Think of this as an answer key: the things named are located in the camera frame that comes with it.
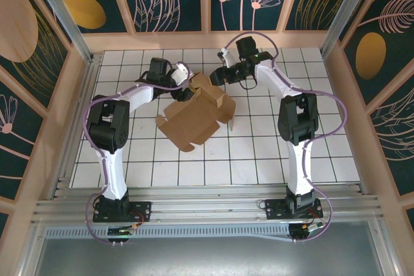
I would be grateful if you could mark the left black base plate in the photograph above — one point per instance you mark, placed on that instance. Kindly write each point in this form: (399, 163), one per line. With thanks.
(142, 208)

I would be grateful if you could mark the left black controller board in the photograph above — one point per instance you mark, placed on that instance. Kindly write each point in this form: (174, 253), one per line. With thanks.
(119, 231)

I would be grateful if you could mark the grey metal sheet panel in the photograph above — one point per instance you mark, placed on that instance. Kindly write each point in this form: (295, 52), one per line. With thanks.
(210, 256)

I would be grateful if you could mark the left aluminium frame post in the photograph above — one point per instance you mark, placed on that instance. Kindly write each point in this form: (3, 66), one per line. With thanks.
(64, 14)

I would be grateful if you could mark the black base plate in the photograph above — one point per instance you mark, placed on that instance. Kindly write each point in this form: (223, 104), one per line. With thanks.
(275, 208)
(142, 208)

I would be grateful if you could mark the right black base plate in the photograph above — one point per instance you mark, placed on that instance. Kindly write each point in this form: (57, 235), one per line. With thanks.
(275, 208)

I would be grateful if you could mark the black controller board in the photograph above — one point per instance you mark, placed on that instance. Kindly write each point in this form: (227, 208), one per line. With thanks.
(302, 229)
(119, 231)

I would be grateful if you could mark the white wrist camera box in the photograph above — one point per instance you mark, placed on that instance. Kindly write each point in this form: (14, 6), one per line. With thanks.
(179, 75)
(228, 59)

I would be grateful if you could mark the right aluminium frame post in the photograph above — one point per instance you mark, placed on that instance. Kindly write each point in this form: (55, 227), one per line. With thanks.
(346, 11)

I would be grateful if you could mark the right black controller board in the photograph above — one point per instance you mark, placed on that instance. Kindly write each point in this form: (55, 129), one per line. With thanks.
(302, 229)

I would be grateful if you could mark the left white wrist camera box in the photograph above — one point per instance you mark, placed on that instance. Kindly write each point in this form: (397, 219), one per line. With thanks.
(179, 75)

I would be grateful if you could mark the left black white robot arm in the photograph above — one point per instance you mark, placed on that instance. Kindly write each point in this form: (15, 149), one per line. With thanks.
(111, 169)

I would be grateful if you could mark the aluminium table side rail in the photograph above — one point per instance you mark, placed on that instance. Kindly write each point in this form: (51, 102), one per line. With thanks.
(82, 108)

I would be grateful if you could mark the aluminium frame post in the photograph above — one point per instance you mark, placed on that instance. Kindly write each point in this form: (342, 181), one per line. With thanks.
(64, 14)
(346, 11)

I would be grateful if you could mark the brown cardboard box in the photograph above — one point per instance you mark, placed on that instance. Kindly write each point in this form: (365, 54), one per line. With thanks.
(194, 121)

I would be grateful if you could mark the long aluminium mounting rail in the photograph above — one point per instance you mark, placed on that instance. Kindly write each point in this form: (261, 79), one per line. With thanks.
(210, 205)

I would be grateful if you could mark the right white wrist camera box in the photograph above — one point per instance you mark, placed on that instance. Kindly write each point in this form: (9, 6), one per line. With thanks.
(228, 59)

